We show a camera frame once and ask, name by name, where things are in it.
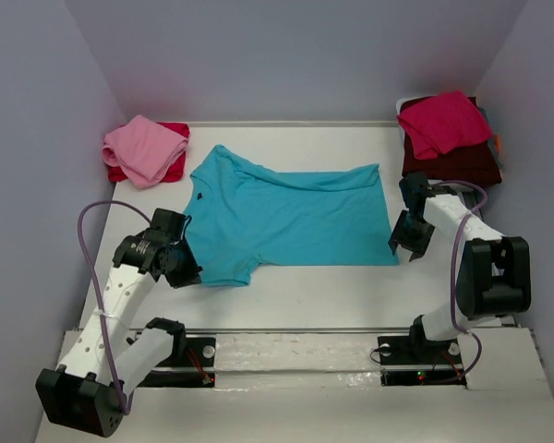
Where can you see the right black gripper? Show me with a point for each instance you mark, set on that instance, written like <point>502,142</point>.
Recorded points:
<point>411,229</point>

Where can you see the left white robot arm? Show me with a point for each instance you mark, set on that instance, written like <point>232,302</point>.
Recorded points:
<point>91,388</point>

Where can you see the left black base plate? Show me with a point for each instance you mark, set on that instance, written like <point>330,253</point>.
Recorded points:
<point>192,369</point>

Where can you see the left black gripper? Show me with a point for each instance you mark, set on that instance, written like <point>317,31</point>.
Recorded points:
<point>185,270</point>

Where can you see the turquoise t shirt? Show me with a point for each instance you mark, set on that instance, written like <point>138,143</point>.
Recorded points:
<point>245,216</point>

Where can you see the magenta t shirt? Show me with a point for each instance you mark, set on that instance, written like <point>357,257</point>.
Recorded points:
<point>443,123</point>

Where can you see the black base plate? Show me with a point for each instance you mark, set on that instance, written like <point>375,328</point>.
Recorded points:
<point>406,363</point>
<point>192,369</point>

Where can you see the pink folded t shirt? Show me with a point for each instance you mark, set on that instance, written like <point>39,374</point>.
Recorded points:
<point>140,150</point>

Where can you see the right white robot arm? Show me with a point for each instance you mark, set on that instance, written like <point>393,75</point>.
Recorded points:
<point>490,272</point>

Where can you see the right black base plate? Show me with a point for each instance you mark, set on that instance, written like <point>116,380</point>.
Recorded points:
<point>406,363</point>

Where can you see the dark red t shirt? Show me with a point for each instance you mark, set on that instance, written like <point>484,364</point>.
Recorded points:
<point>446,137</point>

